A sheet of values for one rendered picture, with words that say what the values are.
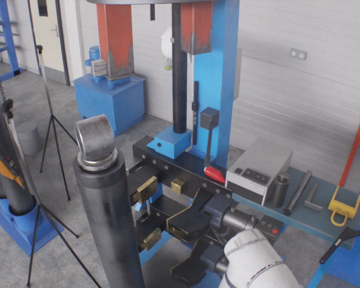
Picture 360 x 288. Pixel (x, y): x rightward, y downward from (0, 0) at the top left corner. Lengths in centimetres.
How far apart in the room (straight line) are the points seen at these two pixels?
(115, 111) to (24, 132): 119
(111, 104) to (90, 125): 274
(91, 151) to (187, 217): 70
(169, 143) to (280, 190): 70
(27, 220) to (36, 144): 151
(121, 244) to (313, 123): 247
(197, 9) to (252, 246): 96
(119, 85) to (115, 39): 283
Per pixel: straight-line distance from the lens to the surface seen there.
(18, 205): 277
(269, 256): 81
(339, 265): 275
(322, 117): 334
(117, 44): 122
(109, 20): 119
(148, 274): 244
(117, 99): 390
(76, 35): 522
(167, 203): 228
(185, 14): 140
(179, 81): 177
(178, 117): 187
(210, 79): 173
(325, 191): 187
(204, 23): 140
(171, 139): 188
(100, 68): 125
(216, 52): 165
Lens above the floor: 222
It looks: 34 degrees down
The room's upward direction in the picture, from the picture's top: straight up
